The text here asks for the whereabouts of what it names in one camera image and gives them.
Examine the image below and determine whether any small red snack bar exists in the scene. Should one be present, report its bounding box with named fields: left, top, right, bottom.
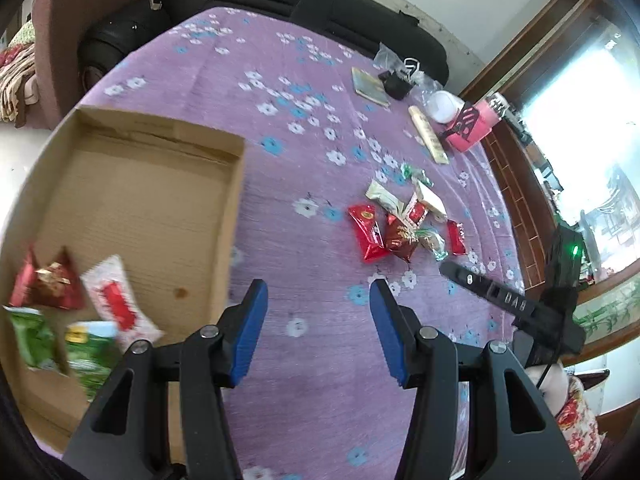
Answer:
left=447, top=219, right=466, bottom=256

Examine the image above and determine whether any green pea packet with logo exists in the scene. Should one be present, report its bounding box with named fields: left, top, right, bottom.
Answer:
left=64, top=321, right=122, bottom=402

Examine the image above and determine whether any clear green-edged cracker packet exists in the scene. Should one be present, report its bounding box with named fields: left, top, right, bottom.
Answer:
left=416, top=226, right=449, bottom=262

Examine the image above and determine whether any dark red gold-script packet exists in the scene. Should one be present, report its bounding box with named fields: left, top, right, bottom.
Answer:
left=384, top=214, right=419, bottom=263

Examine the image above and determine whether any white red snack packet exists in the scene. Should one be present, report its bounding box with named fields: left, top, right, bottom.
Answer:
left=80, top=255, right=164, bottom=350

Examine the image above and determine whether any red cartoon girl packet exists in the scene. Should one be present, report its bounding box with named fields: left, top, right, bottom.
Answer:
left=347, top=204, right=390, bottom=262

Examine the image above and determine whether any yellow cake packet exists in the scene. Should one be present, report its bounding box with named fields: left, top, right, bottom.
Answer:
left=413, top=180, right=448, bottom=219

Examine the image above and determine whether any green pea packet with QR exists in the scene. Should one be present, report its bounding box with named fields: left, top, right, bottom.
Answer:
left=3, top=306, right=60, bottom=372

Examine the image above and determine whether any dark red snack packet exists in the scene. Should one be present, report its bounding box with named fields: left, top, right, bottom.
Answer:
left=9, top=246, right=85, bottom=311

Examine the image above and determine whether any pale green white packet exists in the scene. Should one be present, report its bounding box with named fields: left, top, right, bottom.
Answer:
left=366, top=180, right=404, bottom=216

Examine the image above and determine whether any green clear candy packet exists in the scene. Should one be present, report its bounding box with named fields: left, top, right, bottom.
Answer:
left=400, top=162, right=434, bottom=188

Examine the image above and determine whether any white gloved hand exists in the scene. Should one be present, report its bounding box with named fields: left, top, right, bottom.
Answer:
left=525, top=363, right=570, bottom=416

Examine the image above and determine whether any black phone stand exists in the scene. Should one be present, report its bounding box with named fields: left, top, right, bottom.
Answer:
left=440, top=102, right=480, bottom=151

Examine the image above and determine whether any pink sleeved bottle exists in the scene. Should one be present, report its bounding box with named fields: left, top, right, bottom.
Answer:
left=440, top=92, right=509, bottom=152

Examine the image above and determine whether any cream tube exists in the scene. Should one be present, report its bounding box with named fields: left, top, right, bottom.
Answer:
left=408, top=105, right=449, bottom=165

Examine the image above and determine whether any purple floral tablecloth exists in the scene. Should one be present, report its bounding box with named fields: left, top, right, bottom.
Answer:
left=84, top=8, right=523, bottom=479

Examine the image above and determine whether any white lid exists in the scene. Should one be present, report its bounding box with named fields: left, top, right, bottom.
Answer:
left=425, top=90, right=464, bottom=125

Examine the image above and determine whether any shallow cardboard box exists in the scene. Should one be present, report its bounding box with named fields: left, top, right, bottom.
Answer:
left=0, top=105, right=246, bottom=453

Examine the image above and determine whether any clear plastic cup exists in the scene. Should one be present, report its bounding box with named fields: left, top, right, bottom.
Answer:
left=410, top=70, right=444, bottom=106

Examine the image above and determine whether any olive notebook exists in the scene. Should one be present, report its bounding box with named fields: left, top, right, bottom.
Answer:
left=352, top=67, right=390, bottom=107

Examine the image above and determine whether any black sofa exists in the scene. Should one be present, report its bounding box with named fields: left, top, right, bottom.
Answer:
left=78, top=0, right=449, bottom=89

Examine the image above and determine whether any brown armchair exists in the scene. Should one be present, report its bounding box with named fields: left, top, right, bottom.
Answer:
left=32, top=0, right=134, bottom=129

